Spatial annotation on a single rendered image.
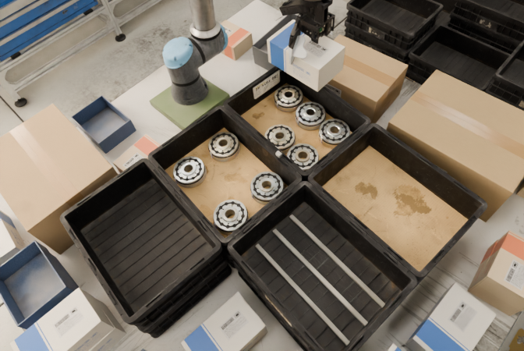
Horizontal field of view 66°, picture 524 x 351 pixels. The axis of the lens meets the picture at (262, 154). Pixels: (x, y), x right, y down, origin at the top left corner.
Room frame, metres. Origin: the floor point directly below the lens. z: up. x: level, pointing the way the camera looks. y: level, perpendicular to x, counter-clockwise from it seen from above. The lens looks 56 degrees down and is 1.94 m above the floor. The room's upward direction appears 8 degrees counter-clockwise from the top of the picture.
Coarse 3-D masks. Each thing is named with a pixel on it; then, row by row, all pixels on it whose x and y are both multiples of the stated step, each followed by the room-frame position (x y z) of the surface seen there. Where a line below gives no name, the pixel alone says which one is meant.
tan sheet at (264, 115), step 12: (288, 84) 1.05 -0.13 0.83; (252, 108) 0.95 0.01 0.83; (264, 108) 0.94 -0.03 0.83; (276, 108) 0.94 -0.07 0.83; (252, 120) 0.90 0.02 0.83; (264, 120) 0.89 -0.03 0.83; (276, 120) 0.88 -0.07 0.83; (288, 120) 0.88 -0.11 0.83; (264, 132) 0.84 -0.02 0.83; (300, 132) 0.82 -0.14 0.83; (312, 132) 0.81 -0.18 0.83; (312, 144) 0.76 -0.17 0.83
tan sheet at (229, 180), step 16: (224, 128) 0.88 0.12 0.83; (240, 144) 0.80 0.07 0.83; (208, 160) 0.76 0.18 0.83; (240, 160) 0.74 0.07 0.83; (256, 160) 0.73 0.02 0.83; (208, 176) 0.69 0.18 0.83; (224, 176) 0.68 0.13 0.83; (240, 176) 0.67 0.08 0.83; (192, 192) 0.64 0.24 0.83; (208, 192) 0.63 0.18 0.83; (224, 192) 0.63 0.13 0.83; (240, 192) 0.62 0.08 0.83; (208, 208) 0.58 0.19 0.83; (256, 208) 0.55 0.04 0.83
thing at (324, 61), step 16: (288, 32) 0.97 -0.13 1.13; (272, 48) 0.93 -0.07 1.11; (288, 48) 0.90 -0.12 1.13; (320, 48) 0.88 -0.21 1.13; (336, 48) 0.87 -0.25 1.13; (288, 64) 0.89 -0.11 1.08; (304, 64) 0.84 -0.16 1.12; (320, 64) 0.82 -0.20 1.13; (336, 64) 0.85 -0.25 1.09; (304, 80) 0.84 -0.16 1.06; (320, 80) 0.81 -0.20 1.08
